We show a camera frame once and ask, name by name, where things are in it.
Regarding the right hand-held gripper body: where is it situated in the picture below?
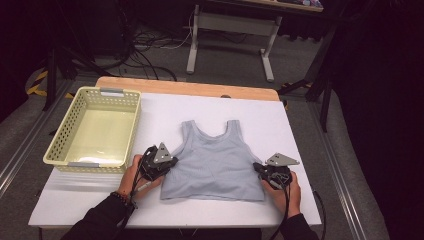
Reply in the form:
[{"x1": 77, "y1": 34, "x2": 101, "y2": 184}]
[{"x1": 256, "y1": 152, "x2": 301, "y2": 191}]

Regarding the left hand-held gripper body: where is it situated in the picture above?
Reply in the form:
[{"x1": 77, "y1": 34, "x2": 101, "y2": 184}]
[{"x1": 137, "y1": 142, "x2": 180, "y2": 183}]

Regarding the light blue tank top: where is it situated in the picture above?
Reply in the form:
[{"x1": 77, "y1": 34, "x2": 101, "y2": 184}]
[{"x1": 159, "y1": 119, "x2": 266, "y2": 203}]

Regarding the yellow perforated plastic basket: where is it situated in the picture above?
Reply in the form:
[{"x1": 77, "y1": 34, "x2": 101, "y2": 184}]
[{"x1": 42, "y1": 86, "x2": 142, "y2": 175}]

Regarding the person's right hand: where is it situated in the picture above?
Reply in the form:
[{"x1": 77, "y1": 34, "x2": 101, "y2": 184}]
[{"x1": 261, "y1": 171, "x2": 303, "y2": 220}]

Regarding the person's left hand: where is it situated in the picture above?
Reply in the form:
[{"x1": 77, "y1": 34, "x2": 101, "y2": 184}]
[{"x1": 116, "y1": 153, "x2": 165, "y2": 202}]

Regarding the wooden table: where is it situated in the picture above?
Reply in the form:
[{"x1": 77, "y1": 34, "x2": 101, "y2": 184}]
[{"x1": 95, "y1": 76, "x2": 281, "y2": 102}]

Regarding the black metal stand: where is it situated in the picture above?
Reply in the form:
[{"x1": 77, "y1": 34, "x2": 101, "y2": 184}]
[
  {"x1": 41, "y1": 43, "x2": 113, "y2": 113},
  {"x1": 277, "y1": 24, "x2": 338, "y2": 133}
]

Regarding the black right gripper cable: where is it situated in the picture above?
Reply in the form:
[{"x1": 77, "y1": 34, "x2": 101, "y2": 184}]
[{"x1": 268, "y1": 173, "x2": 328, "y2": 240}]

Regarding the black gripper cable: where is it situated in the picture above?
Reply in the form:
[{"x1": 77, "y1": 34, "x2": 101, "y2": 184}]
[
  {"x1": 114, "y1": 146, "x2": 158, "y2": 234},
  {"x1": 268, "y1": 173, "x2": 328, "y2": 240}
]

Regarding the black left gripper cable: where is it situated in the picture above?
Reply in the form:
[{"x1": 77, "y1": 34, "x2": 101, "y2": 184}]
[{"x1": 114, "y1": 146, "x2": 158, "y2": 234}]

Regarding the dark bead bracelet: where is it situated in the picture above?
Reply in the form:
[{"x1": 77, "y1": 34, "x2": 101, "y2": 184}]
[{"x1": 109, "y1": 190, "x2": 138, "y2": 210}]

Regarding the aluminium floor rail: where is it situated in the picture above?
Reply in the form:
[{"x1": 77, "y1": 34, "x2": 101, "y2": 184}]
[
  {"x1": 307, "y1": 101, "x2": 368, "y2": 240},
  {"x1": 0, "y1": 79, "x2": 73, "y2": 198}
]

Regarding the bundle of floor cables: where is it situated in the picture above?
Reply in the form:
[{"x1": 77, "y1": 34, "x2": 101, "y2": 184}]
[{"x1": 109, "y1": 9, "x2": 196, "y2": 83}]

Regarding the desk with white metal frame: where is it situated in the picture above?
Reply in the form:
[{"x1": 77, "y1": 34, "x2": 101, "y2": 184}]
[{"x1": 184, "y1": 0, "x2": 325, "y2": 84}]

